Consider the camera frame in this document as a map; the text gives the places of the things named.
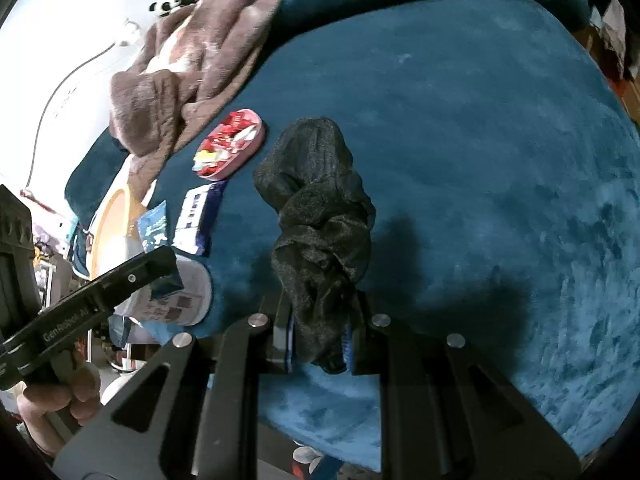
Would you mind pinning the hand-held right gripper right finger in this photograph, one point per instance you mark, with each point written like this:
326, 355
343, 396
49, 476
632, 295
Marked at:
357, 350

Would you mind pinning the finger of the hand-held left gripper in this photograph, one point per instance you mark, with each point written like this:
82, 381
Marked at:
150, 266

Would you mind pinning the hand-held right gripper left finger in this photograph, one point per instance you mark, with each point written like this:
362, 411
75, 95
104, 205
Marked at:
280, 335

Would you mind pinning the black sheer scrunchie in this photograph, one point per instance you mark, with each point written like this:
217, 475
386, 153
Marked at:
320, 220

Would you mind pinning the person's left hand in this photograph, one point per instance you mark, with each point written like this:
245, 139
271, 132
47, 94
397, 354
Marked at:
55, 400

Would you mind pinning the small blue wipe packet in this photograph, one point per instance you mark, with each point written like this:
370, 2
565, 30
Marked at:
152, 227

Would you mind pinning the white labelled container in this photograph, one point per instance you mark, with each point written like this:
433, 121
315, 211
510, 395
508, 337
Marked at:
185, 300

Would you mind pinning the dark blue snack packet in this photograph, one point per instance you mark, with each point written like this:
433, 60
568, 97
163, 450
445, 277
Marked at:
197, 215

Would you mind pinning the pink oval tray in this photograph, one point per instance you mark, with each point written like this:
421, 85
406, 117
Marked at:
251, 152

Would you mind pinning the pile of red wrapped candies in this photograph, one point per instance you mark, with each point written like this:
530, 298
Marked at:
225, 132

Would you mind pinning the brown fleece blanket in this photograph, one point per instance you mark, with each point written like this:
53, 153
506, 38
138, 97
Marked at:
225, 35

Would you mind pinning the panda plush toy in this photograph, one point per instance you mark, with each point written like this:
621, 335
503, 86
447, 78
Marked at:
167, 4

